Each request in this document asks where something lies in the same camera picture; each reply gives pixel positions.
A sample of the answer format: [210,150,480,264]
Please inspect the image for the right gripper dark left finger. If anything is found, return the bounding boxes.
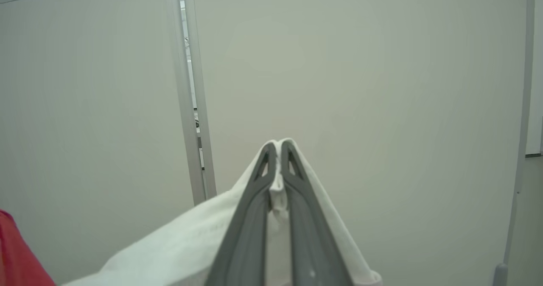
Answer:
[206,143,279,286]

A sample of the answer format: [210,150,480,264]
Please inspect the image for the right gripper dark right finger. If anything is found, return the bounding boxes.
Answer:
[280,141,353,286]

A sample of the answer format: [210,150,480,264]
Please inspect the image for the red shorts with white trim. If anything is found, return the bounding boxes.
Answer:
[0,138,383,286]

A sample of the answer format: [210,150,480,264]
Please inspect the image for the grey double partition post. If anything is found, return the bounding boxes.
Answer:
[163,0,217,206]

